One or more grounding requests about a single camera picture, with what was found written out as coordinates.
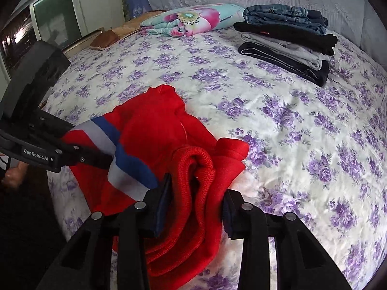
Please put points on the red sweatshirt with stripes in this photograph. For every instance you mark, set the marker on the red sweatshirt with stripes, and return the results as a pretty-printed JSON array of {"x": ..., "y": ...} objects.
[{"x": 157, "y": 139}]

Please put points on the folded blue jeans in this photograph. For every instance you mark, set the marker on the folded blue jeans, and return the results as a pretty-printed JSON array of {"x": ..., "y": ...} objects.
[{"x": 281, "y": 15}]

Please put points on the person's left hand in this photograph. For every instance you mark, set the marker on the person's left hand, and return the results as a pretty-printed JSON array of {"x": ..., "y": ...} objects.
[{"x": 13, "y": 175}]

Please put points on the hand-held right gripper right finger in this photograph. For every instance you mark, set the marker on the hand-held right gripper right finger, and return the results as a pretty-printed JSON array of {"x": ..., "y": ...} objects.
[{"x": 238, "y": 214}]

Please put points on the glass window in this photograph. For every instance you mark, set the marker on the glass window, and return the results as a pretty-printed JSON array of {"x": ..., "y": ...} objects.
[{"x": 45, "y": 18}]

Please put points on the folded black pants white stripe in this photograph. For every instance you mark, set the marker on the folded black pants white stripe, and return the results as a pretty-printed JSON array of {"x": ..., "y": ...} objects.
[{"x": 287, "y": 63}]

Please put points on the teal pink flower blanket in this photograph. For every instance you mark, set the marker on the teal pink flower blanket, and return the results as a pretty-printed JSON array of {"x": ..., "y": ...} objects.
[{"x": 193, "y": 18}]

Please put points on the folded grey pants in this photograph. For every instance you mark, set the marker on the folded grey pants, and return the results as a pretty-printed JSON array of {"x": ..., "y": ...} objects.
[{"x": 287, "y": 50}]

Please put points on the purple floral bedsheet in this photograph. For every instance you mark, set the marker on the purple floral bedsheet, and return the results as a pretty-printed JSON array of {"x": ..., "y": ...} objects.
[{"x": 287, "y": 120}]

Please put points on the brown cushion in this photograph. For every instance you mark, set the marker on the brown cushion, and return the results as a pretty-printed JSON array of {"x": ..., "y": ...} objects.
[{"x": 104, "y": 39}]

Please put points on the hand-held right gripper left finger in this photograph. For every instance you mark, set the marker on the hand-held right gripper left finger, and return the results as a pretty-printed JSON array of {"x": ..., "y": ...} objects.
[{"x": 162, "y": 208}]

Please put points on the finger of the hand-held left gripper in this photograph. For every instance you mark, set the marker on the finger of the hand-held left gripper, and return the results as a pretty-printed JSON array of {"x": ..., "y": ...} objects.
[
  {"x": 54, "y": 120},
  {"x": 87, "y": 157}
]

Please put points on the tan blanket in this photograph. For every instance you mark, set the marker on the tan blanket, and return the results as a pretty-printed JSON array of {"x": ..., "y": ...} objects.
[{"x": 133, "y": 22}]

